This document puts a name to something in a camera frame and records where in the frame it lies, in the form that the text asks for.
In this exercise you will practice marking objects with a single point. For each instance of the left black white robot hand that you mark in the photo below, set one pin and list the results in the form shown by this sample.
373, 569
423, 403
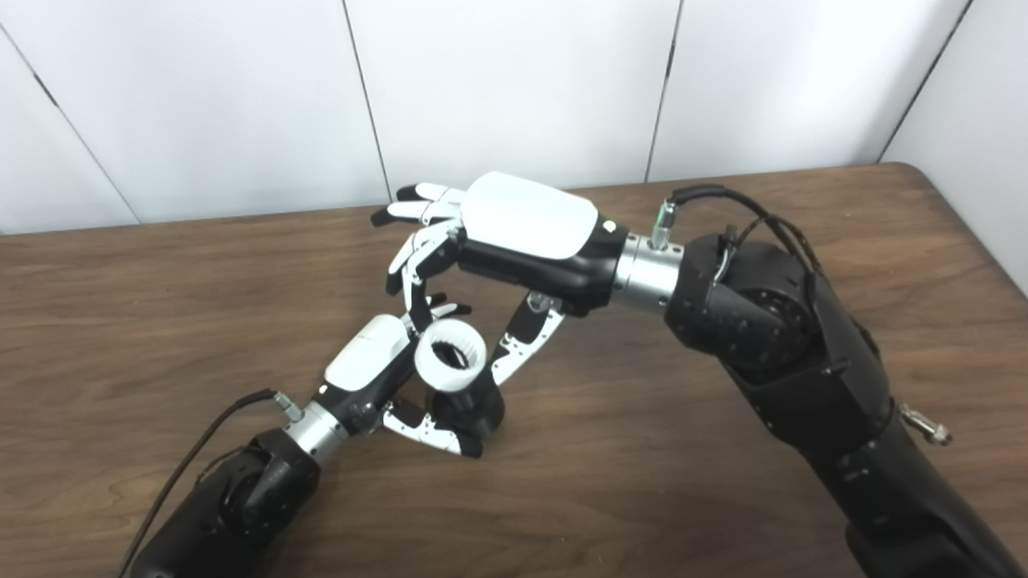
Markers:
365, 353

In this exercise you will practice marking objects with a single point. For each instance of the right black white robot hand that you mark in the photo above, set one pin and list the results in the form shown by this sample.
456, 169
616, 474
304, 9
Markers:
522, 217

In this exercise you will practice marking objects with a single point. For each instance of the round black plastic part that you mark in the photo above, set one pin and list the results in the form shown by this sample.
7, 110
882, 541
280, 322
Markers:
482, 409

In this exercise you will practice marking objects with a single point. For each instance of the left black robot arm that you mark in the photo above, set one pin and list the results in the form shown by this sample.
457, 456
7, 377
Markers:
241, 506

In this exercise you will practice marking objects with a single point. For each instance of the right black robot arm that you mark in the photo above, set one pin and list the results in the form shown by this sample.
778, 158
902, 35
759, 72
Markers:
763, 321

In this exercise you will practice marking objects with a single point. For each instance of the black wall panel clip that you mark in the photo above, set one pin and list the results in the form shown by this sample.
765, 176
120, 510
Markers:
44, 88

